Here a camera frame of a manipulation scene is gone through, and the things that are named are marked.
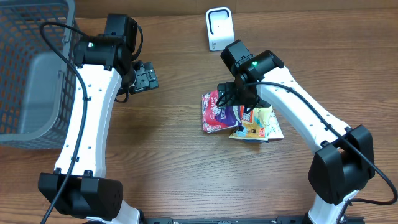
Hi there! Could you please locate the white orange snack bag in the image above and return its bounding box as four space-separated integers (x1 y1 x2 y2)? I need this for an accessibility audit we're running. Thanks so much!
229 106 273 142

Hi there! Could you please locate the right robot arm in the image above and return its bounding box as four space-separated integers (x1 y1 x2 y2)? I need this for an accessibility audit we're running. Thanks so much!
217 40 375 223

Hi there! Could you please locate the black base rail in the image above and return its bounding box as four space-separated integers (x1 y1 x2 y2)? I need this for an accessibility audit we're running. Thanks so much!
136 216 365 224

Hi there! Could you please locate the grey plastic mesh basket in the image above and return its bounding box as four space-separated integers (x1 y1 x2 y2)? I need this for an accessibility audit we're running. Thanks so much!
1 0 77 149

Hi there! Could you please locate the red purple snack packet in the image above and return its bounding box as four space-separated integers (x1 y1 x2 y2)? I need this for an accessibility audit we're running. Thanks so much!
202 90 241 133

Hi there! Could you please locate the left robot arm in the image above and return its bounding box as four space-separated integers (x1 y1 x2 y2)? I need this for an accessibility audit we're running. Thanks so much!
38 14 159 223

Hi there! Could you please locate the white barcode scanner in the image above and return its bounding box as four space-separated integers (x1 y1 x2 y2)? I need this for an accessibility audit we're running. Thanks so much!
205 7 234 51

